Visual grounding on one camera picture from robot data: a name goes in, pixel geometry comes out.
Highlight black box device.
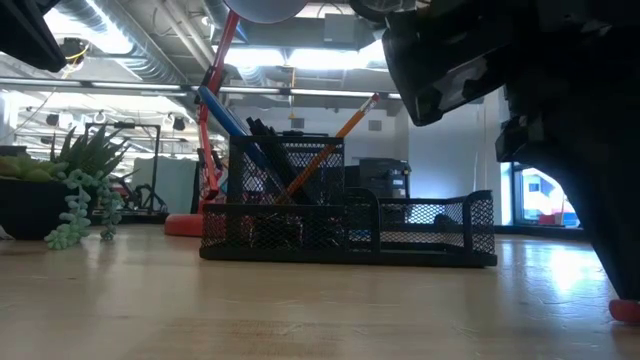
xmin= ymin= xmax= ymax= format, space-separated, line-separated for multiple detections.
xmin=344 ymin=157 xmax=412 ymax=200

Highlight red desk lamp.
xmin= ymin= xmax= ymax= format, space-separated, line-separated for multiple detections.
xmin=163 ymin=0 xmax=311 ymax=238

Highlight colourful patterned panel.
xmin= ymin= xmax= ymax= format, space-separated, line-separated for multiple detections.
xmin=199 ymin=164 xmax=230 ymax=202

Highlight blue-handled scissors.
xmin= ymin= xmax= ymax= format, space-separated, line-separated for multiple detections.
xmin=196 ymin=84 xmax=274 ymax=174

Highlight yellow pencil pink eraser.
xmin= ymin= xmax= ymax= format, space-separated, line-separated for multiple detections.
xmin=277 ymin=92 xmax=381 ymax=204
xmin=608 ymin=298 xmax=640 ymax=325

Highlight pale teal partition panel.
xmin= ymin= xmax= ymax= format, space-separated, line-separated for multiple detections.
xmin=132 ymin=156 xmax=199 ymax=216

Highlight long ceiling light tube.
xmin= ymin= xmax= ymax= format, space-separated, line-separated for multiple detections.
xmin=0 ymin=77 xmax=402 ymax=100

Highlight black metal stand frame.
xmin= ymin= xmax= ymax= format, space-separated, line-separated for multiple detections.
xmin=84 ymin=122 xmax=170 ymax=225

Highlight potted succulent plant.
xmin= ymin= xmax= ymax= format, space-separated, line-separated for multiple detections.
xmin=0 ymin=124 xmax=131 ymax=251

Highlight black mesh desk organizer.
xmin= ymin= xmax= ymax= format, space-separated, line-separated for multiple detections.
xmin=198 ymin=134 xmax=499 ymax=268

